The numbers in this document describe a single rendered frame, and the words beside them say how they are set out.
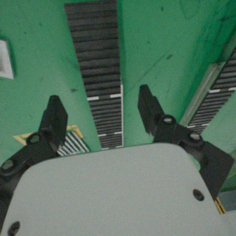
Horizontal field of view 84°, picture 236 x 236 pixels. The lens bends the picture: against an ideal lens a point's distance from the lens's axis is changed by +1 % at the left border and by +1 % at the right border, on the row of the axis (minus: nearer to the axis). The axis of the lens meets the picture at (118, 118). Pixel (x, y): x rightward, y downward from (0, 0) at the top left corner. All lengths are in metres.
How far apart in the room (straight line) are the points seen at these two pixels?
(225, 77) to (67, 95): 0.25
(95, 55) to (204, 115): 0.24
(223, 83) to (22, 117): 0.35
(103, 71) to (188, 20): 0.12
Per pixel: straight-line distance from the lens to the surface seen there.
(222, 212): 6.49
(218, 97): 0.29
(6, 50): 0.22
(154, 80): 0.24
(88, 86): 0.19
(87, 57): 0.17
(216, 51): 0.27
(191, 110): 0.33
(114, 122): 0.25
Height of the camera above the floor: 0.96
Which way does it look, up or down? 40 degrees down
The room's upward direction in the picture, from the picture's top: 169 degrees clockwise
